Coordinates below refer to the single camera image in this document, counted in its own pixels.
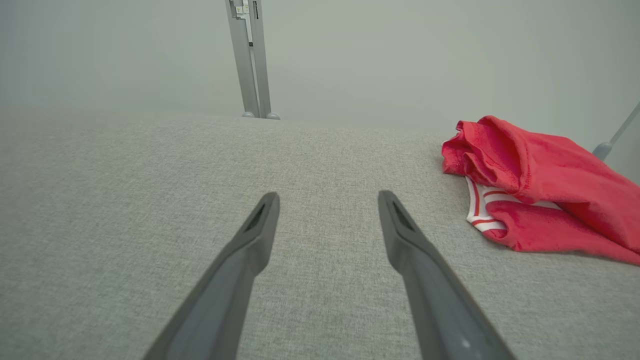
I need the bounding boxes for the red Bulls basketball jersey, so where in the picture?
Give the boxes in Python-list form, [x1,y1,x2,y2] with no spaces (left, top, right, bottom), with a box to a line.
[440,115,640,266]

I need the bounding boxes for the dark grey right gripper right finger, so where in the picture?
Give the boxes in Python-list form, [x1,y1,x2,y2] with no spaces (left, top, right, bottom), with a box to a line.
[378,190,516,360]

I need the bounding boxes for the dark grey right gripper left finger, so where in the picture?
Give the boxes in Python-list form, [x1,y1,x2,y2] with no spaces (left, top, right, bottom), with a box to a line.
[144,191,281,360]

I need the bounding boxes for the grey metal partition post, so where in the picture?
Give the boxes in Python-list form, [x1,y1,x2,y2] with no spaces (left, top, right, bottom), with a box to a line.
[592,102,640,162]
[224,0,281,121]

